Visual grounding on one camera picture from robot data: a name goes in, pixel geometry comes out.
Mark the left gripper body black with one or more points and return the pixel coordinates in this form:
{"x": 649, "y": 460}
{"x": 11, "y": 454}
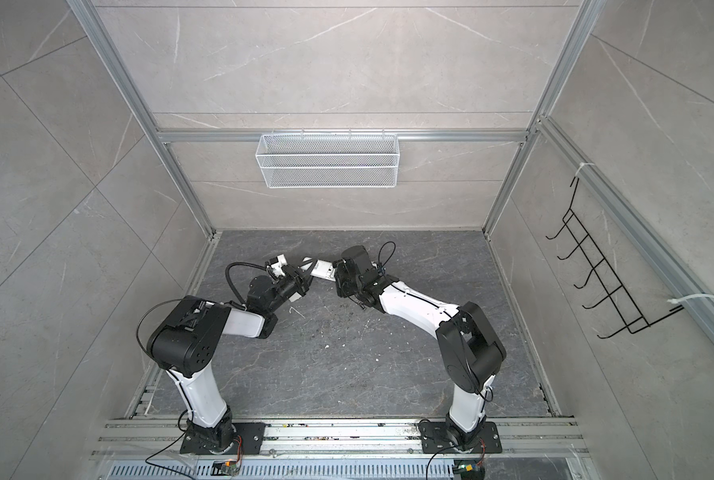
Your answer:
{"x": 289, "y": 284}

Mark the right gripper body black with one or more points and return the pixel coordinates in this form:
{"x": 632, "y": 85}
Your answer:
{"x": 345, "y": 284}

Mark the white remote control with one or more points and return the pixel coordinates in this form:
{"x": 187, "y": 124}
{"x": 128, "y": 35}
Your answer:
{"x": 322, "y": 270}

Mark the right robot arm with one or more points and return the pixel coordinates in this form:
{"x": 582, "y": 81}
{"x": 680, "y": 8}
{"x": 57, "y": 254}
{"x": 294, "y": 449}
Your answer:
{"x": 470, "y": 348}

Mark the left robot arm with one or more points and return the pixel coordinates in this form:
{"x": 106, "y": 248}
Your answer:
{"x": 184, "y": 343}

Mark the left green circuit board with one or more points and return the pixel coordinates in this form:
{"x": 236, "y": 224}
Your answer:
{"x": 228, "y": 468}

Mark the green circuit board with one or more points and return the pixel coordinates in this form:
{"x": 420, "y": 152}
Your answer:
{"x": 468, "y": 470}
{"x": 228, "y": 468}

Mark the right green circuit board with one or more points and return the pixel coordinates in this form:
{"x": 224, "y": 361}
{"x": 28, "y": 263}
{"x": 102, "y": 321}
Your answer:
{"x": 468, "y": 470}

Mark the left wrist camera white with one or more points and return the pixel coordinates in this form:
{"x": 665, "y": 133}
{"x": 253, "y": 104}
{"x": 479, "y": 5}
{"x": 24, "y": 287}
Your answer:
{"x": 274, "y": 266}

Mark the white wire mesh basket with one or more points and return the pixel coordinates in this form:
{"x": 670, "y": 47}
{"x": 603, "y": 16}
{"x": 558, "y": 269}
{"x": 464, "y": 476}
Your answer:
{"x": 298, "y": 161}

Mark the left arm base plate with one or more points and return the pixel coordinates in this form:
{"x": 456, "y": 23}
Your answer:
{"x": 224, "y": 438}

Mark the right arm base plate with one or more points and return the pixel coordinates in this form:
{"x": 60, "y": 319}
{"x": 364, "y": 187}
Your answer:
{"x": 447, "y": 437}

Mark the aluminium mounting rail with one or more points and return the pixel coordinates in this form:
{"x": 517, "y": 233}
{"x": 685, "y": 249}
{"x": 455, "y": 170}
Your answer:
{"x": 522, "y": 437}

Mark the black wire hook rack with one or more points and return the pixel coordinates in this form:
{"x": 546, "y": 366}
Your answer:
{"x": 600, "y": 269}

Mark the white cable tie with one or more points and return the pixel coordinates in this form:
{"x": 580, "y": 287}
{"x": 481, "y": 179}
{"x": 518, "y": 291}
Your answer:
{"x": 690, "y": 297}

